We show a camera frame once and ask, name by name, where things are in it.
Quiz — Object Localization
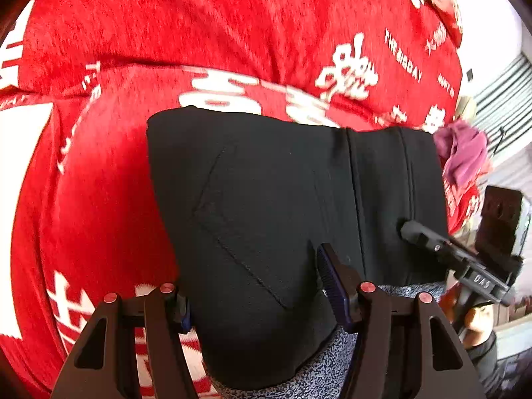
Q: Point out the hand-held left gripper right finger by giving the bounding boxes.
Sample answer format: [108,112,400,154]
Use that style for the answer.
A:
[316,243,488,399]

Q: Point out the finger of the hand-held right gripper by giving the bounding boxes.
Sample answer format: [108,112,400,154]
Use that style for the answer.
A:
[400,220,479,267]

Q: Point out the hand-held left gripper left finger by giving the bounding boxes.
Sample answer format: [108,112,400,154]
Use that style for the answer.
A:
[50,283,201,399]

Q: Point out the black pants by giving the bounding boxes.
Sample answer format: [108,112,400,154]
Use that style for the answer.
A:
[146,107,452,391]

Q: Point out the person's right forearm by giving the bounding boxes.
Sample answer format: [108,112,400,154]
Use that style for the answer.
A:
[465,332,500,399]

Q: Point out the person's right hand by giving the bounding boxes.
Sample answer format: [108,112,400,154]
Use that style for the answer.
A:
[462,303,496,349]

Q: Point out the pink cloth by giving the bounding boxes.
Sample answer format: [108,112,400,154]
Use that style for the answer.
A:
[433,120,490,189]

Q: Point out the blue-grey patterned cloth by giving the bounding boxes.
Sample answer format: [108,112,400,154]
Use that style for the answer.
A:
[203,280,449,399]

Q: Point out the grey ribbed shutter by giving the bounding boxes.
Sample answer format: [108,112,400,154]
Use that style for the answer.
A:
[473,55,532,177]

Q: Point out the red printed blanket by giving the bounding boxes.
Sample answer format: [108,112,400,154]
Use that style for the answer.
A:
[0,0,486,399]

